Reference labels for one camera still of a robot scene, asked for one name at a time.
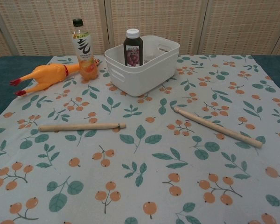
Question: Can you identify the wooden stick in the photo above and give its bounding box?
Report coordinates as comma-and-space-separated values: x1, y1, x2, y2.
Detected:
38, 122, 127, 133
173, 106, 264, 148

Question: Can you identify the white plastic storage basket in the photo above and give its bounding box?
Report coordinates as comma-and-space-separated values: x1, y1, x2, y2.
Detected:
104, 35, 180, 98

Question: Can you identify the fruit and leaf print tablecloth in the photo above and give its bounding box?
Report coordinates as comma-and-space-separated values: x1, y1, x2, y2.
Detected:
0, 54, 280, 224

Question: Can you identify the dark grape juice bottle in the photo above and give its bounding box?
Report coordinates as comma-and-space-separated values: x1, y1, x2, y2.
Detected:
123, 28, 145, 68

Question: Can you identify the orange drink plastic bottle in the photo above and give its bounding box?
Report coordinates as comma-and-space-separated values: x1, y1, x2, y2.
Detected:
71, 18, 99, 82

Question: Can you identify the woven folding screen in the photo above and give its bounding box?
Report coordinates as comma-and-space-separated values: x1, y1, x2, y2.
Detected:
0, 0, 280, 58

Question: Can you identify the yellow rubber chicken toy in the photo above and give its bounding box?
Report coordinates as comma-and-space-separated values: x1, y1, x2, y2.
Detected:
9, 59, 102, 97

